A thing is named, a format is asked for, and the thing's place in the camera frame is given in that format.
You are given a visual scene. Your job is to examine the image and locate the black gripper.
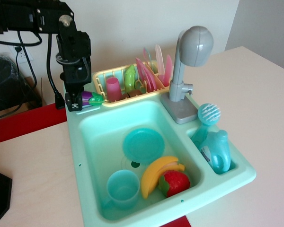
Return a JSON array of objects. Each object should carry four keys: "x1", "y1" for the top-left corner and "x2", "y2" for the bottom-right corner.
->
[{"x1": 60, "y1": 57, "x2": 91, "y2": 111}]

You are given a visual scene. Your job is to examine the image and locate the purple toy eggplant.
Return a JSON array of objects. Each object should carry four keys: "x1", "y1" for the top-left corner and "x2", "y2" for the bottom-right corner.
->
[{"x1": 82, "y1": 91, "x2": 104, "y2": 106}]

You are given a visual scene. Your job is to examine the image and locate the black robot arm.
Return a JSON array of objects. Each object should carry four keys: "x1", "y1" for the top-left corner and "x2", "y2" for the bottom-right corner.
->
[{"x1": 0, "y1": 0, "x2": 91, "y2": 112}]

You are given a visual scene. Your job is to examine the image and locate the pink toy plate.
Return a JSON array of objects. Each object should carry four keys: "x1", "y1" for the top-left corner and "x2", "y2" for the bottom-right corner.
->
[{"x1": 135, "y1": 58, "x2": 157, "y2": 92}]

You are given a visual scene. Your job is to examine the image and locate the teal toy plate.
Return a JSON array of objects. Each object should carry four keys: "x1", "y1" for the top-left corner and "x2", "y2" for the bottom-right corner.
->
[{"x1": 123, "y1": 128, "x2": 165, "y2": 165}]

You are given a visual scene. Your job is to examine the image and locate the pink toy cup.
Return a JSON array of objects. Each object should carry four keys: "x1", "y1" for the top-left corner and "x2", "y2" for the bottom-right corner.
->
[{"x1": 106, "y1": 77, "x2": 122, "y2": 102}]

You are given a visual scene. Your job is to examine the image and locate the yellow dish rack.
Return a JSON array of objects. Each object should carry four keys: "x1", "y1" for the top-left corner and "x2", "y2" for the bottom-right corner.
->
[{"x1": 92, "y1": 62, "x2": 169, "y2": 107}]

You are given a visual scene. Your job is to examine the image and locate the brown toy food piece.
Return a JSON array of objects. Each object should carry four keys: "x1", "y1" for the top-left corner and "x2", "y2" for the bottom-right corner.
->
[{"x1": 127, "y1": 89, "x2": 142, "y2": 97}]

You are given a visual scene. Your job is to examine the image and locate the green toy vegetable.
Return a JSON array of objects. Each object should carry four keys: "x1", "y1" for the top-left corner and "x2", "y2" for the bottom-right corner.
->
[{"x1": 124, "y1": 65, "x2": 136, "y2": 93}]

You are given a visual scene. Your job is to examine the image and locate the black bag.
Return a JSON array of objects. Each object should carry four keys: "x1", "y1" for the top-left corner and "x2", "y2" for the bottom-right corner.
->
[{"x1": 0, "y1": 56, "x2": 42, "y2": 111}]

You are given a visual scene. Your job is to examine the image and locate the mint green toy sink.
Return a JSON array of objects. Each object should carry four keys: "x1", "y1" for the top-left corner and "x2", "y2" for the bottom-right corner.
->
[{"x1": 67, "y1": 95, "x2": 256, "y2": 227}]

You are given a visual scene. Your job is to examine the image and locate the teal toy cup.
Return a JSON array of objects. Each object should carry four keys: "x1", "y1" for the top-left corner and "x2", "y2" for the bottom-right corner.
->
[{"x1": 102, "y1": 169, "x2": 140, "y2": 210}]

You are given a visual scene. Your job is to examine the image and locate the yellow toy banana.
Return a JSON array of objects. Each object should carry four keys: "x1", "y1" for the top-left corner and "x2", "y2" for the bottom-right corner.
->
[{"x1": 140, "y1": 156, "x2": 185, "y2": 199}]

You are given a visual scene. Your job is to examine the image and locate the red toy strawberry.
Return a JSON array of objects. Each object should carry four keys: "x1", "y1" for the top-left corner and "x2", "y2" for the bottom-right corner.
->
[{"x1": 158, "y1": 170, "x2": 191, "y2": 198}]

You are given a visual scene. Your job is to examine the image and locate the grey toy faucet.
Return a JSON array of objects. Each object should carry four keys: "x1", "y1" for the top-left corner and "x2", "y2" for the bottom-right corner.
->
[{"x1": 160, "y1": 26, "x2": 213, "y2": 124}]

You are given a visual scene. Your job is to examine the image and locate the teal dish brush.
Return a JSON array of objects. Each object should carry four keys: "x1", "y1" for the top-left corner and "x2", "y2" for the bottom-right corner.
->
[{"x1": 191, "y1": 103, "x2": 221, "y2": 147}]

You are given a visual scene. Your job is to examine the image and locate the teal toy detergent bottle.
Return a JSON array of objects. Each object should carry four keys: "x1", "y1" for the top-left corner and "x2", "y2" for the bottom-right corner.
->
[{"x1": 199, "y1": 130, "x2": 231, "y2": 175}]

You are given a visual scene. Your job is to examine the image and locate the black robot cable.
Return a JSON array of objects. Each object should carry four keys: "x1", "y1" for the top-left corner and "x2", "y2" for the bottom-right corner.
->
[{"x1": 46, "y1": 33, "x2": 65, "y2": 110}]

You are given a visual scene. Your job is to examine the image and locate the white wall outlet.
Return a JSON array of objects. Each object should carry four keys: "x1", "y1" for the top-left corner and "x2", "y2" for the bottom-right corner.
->
[{"x1": 9, "y1": 46, "x2": 34, "y2": 63}]

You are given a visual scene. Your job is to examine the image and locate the black power cable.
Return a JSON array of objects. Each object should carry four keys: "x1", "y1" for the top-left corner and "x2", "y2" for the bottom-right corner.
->
[{"x1": 13, "y1": 30, "x2": 37, "y2": 100}]

